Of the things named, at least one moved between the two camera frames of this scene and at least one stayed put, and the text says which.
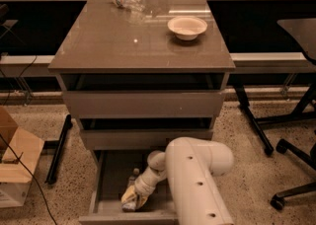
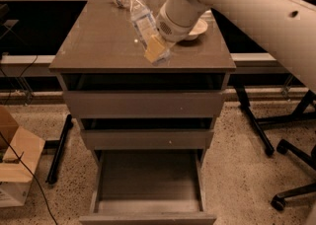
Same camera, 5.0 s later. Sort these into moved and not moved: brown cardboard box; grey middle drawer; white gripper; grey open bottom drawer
Moved: white gripper
Not moved: brown cardboard box; grey open bottom drawer; grey middle drawer
